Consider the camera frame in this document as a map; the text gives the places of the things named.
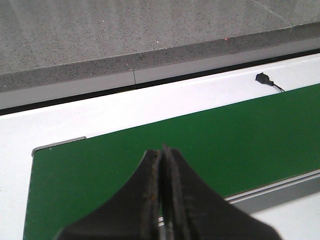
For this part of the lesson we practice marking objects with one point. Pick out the grey speckled stone counter slab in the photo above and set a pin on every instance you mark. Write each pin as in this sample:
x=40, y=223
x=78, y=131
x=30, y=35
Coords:
x=39, y=35

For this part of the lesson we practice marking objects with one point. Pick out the aluminium conveyor side rail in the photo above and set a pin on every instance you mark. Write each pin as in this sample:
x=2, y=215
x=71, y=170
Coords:
x=275, y=192

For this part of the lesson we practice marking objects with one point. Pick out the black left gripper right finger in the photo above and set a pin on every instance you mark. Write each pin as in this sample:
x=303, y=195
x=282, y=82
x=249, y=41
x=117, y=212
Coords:
x=194, y=211

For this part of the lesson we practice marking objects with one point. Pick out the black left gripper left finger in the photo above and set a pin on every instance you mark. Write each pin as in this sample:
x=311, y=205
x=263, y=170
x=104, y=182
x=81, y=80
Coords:
x=130, y=214

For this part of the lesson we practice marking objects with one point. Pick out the black sensor with cable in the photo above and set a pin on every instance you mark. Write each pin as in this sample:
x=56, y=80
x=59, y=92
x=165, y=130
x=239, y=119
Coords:
x=265, y=80

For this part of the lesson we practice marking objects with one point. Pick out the green conveyor belt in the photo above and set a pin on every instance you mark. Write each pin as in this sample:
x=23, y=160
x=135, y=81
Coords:
x=233, y=148

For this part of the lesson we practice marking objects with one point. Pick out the white cabinet panel under counter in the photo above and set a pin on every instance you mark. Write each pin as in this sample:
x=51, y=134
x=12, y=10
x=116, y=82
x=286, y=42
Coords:
x=54, y=85

